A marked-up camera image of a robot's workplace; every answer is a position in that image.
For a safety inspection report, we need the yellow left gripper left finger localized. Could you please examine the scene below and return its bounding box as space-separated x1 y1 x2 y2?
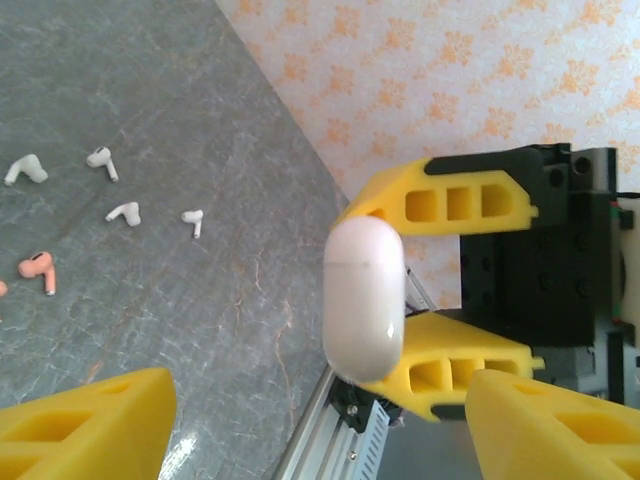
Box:
0 367 178 480

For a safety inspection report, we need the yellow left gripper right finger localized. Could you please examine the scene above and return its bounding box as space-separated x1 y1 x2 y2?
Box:
464 369 640 480

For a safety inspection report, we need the white earbud charging case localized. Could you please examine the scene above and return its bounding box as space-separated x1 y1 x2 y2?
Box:
322 215 406 385

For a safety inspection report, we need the grey slotted cable tray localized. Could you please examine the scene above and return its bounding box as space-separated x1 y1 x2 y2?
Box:
344 402 391 480

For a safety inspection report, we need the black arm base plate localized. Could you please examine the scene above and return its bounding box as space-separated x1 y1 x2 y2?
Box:
329 377 374 434

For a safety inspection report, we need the long aluminium mounting rail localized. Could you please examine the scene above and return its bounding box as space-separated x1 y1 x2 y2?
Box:
272 367 361 480

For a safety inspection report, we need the white wireless earbud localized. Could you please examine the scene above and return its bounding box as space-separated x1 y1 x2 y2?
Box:
85 146 120 184
3 153 50 187
104 201 141 228
180 208 205 240

